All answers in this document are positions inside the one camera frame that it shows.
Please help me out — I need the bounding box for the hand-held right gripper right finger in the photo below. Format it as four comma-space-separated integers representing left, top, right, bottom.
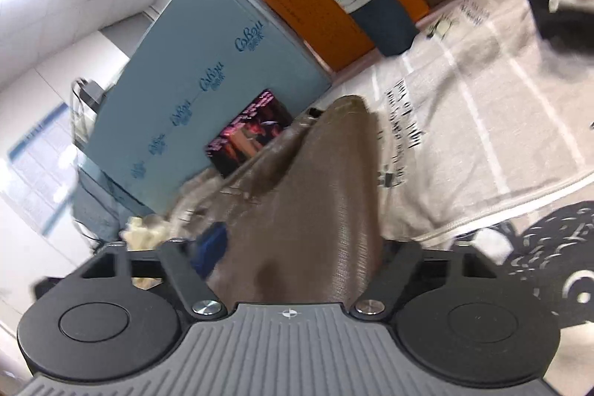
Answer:
353, 243, 502, 321

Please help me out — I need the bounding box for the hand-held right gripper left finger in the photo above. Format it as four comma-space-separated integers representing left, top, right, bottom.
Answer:
81, 224, 228, 323

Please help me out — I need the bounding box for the brown cloth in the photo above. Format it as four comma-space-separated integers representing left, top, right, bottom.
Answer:
174, 94, 386, 304

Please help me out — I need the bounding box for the cream knit sweater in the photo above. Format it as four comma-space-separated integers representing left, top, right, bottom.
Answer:
118, 214, 168, 289

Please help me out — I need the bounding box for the smartphone with lit screen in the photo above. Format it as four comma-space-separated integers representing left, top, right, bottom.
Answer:
206, 88, 294, 180

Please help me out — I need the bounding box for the blue cardboard box white label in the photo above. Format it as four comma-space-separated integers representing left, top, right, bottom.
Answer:
75, 155, 156, 241

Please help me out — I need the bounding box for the black white patterned cloth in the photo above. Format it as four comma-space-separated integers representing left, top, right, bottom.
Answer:
503, 200, 594, 329

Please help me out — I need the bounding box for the large blue printed cardboard box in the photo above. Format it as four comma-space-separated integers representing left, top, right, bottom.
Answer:
86, 0, 332, 216

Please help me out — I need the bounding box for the tall black power adapter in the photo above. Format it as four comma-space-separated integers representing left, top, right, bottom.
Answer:
79, 79, 108, 110

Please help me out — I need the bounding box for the dark cloth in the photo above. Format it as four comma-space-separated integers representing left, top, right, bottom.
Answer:
512, 0, 594, 54

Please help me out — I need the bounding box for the wall poster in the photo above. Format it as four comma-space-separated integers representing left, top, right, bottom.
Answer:
6, 101, 71, 236

